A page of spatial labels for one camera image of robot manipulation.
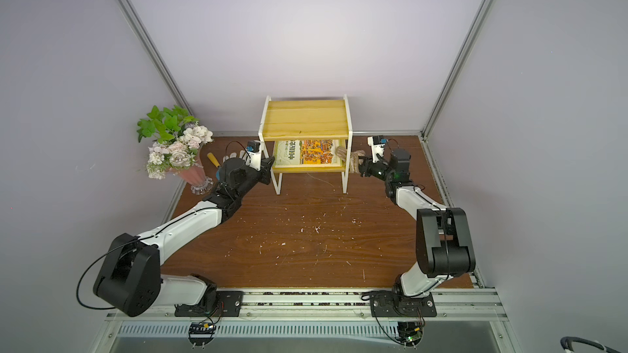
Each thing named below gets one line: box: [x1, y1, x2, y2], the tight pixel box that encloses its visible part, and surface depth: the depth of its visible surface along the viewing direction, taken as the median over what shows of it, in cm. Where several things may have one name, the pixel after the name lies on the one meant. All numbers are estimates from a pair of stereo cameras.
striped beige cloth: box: [335, 145, 366, 174], surface depth 86 cm
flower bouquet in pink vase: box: [137, 106, 214, 195], surface depth 81 cm
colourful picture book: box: [274, 139, 337, 166], surface depth 92 cm
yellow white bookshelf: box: [258, 93, 354, 196], surface depth 85 cm
